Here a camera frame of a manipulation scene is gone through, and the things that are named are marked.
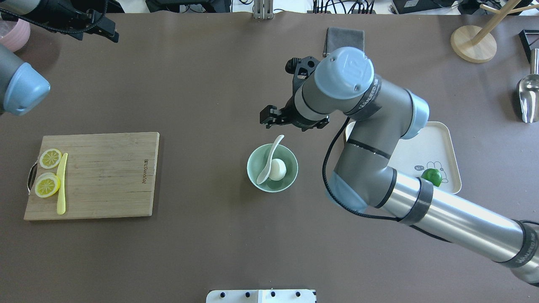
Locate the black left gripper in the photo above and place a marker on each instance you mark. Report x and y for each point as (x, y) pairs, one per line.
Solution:
(102, 26)

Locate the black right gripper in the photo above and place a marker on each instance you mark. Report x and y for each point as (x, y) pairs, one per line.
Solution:
(296, 118)

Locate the white steamed bun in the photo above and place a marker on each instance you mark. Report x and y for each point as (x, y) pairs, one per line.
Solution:
(278, 170)

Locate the white ceramic spoon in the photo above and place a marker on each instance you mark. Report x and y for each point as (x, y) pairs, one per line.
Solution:
(263, 176)

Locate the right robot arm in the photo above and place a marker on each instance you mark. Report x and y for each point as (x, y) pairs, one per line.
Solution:
(384, 114)

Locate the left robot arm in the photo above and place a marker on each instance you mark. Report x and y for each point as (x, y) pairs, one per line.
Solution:
(21, 86)

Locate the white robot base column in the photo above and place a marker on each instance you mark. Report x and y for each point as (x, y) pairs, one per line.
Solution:
(291, 295)

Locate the light green ceramic bowl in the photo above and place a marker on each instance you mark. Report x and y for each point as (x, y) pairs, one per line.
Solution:
(257, 161)

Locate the pink ribbed bowl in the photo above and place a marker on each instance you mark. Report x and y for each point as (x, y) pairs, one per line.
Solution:
(14, 34)

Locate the grey folded cloth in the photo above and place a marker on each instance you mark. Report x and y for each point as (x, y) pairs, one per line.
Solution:
(337, 37)

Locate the wooden cutting board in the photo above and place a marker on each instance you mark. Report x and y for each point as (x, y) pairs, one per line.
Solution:
(106, 176)

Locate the cream rabbit tray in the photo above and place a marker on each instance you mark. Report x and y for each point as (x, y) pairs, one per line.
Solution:
(431, 148)

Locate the green lime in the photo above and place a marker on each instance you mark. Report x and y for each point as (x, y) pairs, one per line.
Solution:
(433, 175)

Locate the yellow plastic knife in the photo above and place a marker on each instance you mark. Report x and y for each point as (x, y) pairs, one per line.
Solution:
(60, 173)

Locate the wooden mug tree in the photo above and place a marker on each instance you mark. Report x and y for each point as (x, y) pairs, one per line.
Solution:
(477, 44)

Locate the metal scoop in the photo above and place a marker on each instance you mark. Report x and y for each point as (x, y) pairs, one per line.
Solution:
(528, 91)

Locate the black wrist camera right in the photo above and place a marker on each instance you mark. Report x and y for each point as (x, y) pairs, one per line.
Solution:
(301, 69)

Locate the lemon slice near handle top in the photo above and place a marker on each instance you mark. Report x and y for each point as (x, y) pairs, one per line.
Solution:
(50, 158)

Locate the lemon slice handle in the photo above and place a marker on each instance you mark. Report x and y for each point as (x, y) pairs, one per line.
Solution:
(50, 158)
(46, 185)

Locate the lemon slice near handle bottom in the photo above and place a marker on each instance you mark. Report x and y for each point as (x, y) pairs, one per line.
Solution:
(46, 185)

